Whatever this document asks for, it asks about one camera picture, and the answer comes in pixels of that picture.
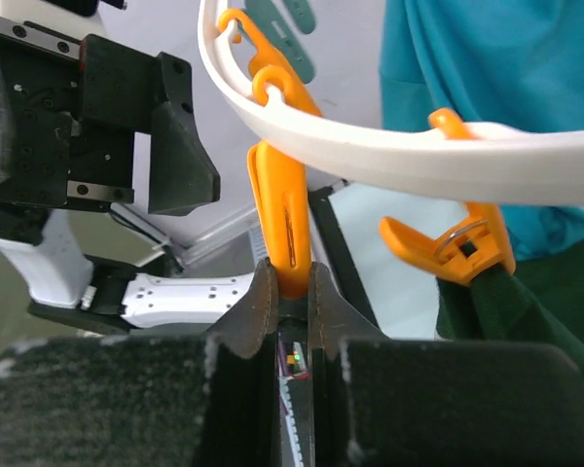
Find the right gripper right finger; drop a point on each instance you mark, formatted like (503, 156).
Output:
(383, 402)

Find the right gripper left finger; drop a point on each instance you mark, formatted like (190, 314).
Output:
(207, 400)

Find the teal clothes peg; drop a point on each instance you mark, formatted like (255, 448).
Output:
(268, 18)

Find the white plastic clip hanger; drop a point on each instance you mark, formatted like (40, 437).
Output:
(501, 164)

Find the orange clothes peg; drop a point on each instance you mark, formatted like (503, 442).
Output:
(480, 241)
(266, 53)
(279, 186)

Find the green and white garment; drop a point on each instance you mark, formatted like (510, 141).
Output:
(543, 301)

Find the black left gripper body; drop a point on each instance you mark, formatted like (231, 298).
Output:
(60, 159)

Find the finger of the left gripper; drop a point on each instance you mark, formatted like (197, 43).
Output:
(127, 89)

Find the teal blue garment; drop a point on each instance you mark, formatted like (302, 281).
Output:
(517, 63)

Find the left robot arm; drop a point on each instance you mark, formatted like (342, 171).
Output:
(86, 292)

